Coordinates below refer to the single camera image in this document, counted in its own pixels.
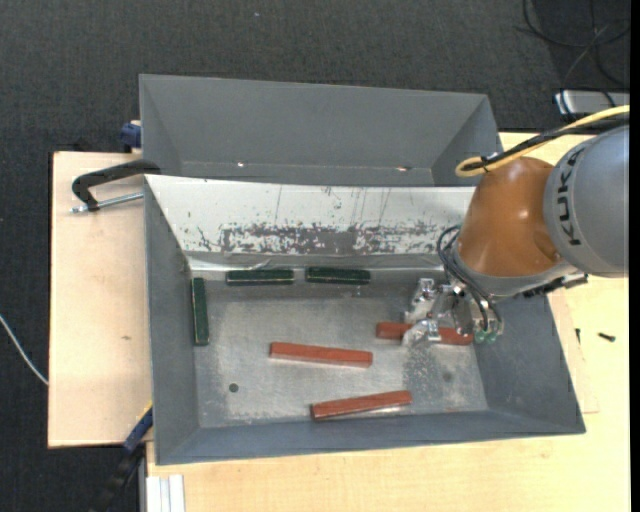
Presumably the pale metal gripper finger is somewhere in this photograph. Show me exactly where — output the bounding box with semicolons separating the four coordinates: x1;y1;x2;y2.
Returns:
400;319;444;348
403;277;441;324

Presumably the black cylinder on white bracket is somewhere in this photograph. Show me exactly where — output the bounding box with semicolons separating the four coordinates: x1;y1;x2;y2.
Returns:
520;272;590;300

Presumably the grey metal bin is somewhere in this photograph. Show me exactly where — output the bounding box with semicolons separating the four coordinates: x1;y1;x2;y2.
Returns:
137;73;587;466

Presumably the red-brown flat block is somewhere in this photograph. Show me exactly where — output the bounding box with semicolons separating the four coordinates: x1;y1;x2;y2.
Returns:
374;321;475;347
308;389;415;423
268;340;375;370

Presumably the dark green flat block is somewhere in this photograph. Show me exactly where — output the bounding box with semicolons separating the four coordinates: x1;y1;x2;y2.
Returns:
225;268;296;287
191;276;211;347
304;265;373;287

